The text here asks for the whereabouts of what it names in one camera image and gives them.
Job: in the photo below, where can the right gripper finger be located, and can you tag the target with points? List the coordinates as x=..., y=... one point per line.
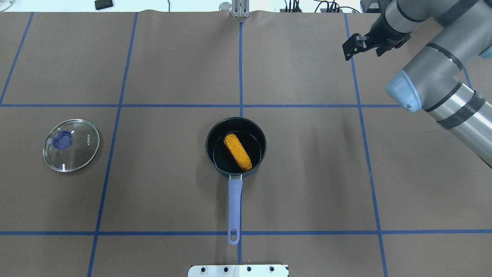
x=355, y=44

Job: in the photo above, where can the yellow corn cob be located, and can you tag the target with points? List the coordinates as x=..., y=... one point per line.
x=238, y=152

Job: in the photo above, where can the blue saucepan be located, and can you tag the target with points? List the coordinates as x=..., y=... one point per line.
x=253, y=140

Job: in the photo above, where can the aluminium frame post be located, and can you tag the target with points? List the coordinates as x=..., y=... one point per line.
x=240, y=8

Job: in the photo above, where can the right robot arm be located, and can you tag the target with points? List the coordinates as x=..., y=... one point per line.
x=429, y=81

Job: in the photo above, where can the white camera mast base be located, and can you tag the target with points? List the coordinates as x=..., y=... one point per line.
x=255, y=270

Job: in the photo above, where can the small black square pad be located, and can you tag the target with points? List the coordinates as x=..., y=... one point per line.
x=103, y=4

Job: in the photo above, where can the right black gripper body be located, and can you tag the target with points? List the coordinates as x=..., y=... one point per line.
x=378, y=26

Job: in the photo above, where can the glass pot lid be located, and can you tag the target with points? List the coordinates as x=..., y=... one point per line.
x=71, y=145

